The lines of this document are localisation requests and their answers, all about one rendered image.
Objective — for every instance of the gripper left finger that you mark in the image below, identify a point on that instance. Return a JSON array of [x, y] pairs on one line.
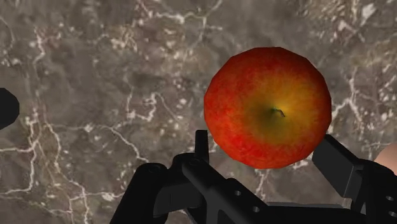
[[186, 186]]

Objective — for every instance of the pale pink rounded object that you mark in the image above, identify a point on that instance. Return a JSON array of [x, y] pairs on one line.
[[388, 157]]

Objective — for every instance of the black rounded object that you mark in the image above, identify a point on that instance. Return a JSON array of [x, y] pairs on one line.
[[7, 108]]

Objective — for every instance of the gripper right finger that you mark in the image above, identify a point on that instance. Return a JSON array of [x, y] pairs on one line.
[[359, 180]]

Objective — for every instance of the red yellow apple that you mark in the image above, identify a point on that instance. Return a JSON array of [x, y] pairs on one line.
[[267, 108]]

